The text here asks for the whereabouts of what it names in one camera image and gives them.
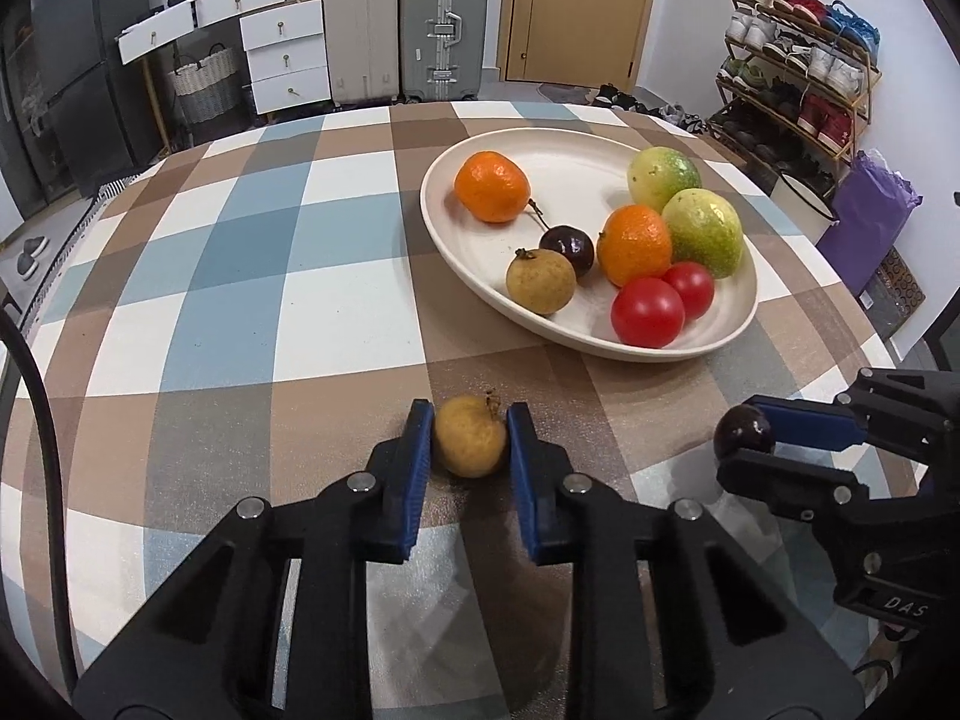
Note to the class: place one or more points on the large red tomato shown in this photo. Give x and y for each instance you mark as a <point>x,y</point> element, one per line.
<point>647,313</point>

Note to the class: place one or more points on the beige suitcase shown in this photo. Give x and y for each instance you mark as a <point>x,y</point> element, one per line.
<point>360,22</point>

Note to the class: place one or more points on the yellow green passion fruit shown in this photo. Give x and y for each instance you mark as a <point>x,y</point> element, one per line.
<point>703,231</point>
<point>664,176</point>

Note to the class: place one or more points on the brown doormat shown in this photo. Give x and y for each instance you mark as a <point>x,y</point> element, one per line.
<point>896,292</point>

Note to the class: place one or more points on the striped rug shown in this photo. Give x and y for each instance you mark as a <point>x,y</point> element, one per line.
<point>116,187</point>

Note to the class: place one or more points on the white enamel bucket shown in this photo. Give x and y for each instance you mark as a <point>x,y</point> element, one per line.
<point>802,206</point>

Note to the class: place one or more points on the cream round plate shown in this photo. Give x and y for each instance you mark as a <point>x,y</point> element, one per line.
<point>570,165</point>

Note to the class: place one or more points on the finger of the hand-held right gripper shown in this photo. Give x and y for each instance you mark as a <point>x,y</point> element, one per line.
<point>810,424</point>
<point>780,484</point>

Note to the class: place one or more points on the wooden door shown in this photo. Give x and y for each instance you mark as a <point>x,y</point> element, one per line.
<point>577,7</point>

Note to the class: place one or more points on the small orange mandarin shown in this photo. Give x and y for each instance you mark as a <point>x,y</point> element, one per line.
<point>636,244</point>

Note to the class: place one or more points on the black refrigerator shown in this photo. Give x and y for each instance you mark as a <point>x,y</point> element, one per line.
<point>90,52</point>

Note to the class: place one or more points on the wooden shoe rack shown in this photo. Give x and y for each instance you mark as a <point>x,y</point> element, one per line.
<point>862,86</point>

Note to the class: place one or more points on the small red tomato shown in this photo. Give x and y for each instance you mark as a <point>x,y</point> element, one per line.
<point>694,289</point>

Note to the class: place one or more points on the purple bag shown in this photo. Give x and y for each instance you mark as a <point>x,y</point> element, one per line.
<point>870,217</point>

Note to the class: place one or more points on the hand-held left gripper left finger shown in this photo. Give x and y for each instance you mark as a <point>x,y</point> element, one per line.
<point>409,487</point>

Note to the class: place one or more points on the tan longan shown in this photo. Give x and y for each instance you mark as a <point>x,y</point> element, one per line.
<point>470,436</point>
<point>541,281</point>

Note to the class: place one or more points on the white desk with drawers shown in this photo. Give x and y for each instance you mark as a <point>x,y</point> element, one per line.
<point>285,52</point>

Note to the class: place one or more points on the dark stemless cherry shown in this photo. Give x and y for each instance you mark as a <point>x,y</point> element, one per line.
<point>742,431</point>

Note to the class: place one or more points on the grey floor mat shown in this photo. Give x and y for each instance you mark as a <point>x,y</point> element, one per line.
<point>566,90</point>

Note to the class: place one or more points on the dark glass cabinet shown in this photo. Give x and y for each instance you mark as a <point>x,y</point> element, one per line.
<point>26,105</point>

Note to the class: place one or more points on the pile of dark floor shoes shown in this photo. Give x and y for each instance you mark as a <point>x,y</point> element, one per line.
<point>645,106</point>

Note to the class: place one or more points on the pair of grey slippers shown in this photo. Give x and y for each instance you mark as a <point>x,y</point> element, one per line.
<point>31,256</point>

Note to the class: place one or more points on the grey woven basket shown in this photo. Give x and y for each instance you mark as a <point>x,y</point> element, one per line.
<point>204,86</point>

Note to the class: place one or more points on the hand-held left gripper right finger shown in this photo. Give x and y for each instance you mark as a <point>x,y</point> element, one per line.
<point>536,495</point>

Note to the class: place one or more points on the dark cherry with stem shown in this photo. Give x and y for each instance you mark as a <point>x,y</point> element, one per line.
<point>570,249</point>

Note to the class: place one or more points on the large orange mandarin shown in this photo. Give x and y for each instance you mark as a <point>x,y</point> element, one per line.
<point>491,186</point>

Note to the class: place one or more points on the silver suitcase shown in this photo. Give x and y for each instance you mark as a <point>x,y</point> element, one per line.
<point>444,22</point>

